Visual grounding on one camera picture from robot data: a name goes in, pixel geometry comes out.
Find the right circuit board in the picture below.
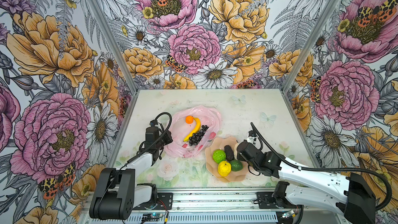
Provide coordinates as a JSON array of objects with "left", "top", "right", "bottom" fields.
[{"left": 281, "top": 210, "right": 296, "bottom": 218}]

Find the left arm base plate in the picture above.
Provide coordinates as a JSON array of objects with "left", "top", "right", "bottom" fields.
[{"left": 134, "top": 193, "right": 174, "bottom": 211}]

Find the dark fake grape bunch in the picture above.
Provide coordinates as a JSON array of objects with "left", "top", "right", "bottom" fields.
[{"left": 188, "top": 125, "right": 209, "bottom": 146}]

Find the right black corrugated cable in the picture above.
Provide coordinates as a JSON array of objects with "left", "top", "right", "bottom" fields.
[{"left": 250, "top": 122, "right": 393, "bottom": 211}]

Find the yellow fake lemon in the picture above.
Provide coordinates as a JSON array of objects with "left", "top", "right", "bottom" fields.
[{"left": 217, "top": 161, "right": 231, "bottom": 177}]

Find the circuit board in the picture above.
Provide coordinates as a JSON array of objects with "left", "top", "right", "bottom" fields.
[
  {"left": 141, "top": 213, "right": 163, "bottom": 222},
  {"left": 281, "top": 210, "right": 296, "bottom": 218}
]

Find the left black corrugated cable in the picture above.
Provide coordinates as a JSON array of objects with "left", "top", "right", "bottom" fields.
[{"left": 93, "top": 111, "right": 173, "bottom": 212}]

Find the pink scalloped bowl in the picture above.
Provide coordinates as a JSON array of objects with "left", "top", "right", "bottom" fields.
[{"left": 205, "top": 137, "right": 248, "bottom": 183}]

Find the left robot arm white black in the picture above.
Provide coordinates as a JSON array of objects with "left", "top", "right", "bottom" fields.
[{"left": 89, "top": 121, "right": 173, "bottom": 221}]

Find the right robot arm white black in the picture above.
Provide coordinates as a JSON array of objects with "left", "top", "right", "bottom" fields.
[{"left": 234, "top": 131, "right": 376, "bottom": 224}]

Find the pink plastic bag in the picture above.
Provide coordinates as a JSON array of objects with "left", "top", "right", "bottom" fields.
[{"left": 164, "top": 106, "right": 222, "bottom": 158}]

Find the dark brown fake fruit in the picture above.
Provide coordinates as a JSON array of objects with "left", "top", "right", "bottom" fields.
[{"left": 224, "top": 145, "right": 235, "bottom": 162}]

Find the orange fake fruit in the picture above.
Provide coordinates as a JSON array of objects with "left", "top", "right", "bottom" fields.
[{"left": 185, "top": 116, "right": 194, "bottom": 124}]

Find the dark green fake fruit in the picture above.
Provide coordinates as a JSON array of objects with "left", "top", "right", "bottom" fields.
[{"left": 230, "top": 160, "right": 243, "bottom": 172}]

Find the black corrugated cable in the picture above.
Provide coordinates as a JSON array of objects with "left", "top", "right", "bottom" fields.
[
  {"left": 93, "top": 111, "right": 173, "bottom": 212},
  {"left": 250, "top": 122, "right": 393, "bottom": 211}
]

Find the white vented cable duct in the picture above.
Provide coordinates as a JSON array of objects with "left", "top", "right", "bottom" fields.
[{"left": 87, "top": 212, "right": 278, "bottom": 224}]

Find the yellow fake banana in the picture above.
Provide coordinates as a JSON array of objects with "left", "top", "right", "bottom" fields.
[{"left": 183, "top": 117, "right": 202, "bottom": 142}]

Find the left circuit board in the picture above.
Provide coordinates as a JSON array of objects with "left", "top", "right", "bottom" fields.
[{"left": 141, "top": 213, "right": 163, "bottom": 222}]

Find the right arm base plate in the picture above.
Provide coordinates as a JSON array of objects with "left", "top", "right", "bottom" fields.
[{"left": 253, "top": 191, "right": 303, "bottom": 209}]

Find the green fake lime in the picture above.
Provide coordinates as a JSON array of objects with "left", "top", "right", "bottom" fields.
[{"left": 212, "top": 149, "right": 227, "bottom": 164}]

